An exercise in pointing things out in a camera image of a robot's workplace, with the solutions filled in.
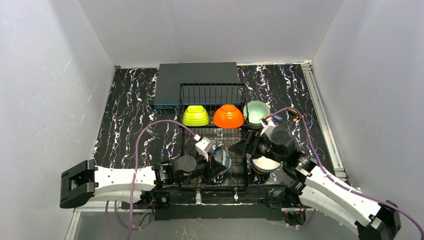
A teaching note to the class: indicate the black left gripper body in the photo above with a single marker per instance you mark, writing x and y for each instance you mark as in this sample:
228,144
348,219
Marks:
209,163

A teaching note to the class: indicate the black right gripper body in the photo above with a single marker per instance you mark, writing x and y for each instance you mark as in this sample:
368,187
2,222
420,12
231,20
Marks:
250,144

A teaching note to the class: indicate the blue patterned bowl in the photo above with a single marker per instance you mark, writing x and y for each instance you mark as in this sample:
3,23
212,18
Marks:
222,160

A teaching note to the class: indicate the orange white bowl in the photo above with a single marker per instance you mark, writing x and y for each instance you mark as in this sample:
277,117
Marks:
228,116

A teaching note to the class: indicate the green white bowl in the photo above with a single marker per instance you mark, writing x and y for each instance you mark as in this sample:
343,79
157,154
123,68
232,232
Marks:
195,116

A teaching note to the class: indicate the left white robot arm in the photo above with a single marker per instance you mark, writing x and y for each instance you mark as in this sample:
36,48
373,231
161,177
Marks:
86,182

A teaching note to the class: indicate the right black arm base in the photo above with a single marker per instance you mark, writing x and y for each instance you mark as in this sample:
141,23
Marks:
288,201

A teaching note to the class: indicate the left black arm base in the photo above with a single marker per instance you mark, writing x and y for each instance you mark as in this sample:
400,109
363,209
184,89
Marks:
149,203

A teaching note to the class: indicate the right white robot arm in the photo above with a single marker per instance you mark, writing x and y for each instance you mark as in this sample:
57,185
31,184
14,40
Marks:
321,190

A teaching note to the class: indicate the dark striped white bowl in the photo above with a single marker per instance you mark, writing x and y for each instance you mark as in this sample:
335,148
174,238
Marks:
263,165

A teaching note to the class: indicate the blue red screwdriver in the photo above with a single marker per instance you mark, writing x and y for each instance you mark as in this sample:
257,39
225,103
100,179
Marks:
277,118

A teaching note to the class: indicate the pale green bowl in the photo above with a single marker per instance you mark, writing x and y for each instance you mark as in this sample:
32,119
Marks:
254,111

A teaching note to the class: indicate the dark grey flat box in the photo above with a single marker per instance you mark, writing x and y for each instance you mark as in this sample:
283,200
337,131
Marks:
172,75

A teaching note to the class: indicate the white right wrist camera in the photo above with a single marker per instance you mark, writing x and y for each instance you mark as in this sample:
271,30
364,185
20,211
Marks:
268,126

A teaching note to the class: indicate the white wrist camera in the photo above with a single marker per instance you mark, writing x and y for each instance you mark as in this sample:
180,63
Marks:
204,146
268,126

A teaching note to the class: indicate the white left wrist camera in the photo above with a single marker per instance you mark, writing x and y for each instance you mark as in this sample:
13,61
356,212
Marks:
204,146

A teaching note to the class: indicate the yellow black T-handle hex key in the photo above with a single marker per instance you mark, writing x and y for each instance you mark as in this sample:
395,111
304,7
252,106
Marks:
296,118

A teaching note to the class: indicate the black wire dish rack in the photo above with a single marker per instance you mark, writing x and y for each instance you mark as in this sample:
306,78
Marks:
212,96

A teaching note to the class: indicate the aluminium table edge rail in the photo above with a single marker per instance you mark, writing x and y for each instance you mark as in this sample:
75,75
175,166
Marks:
334,155

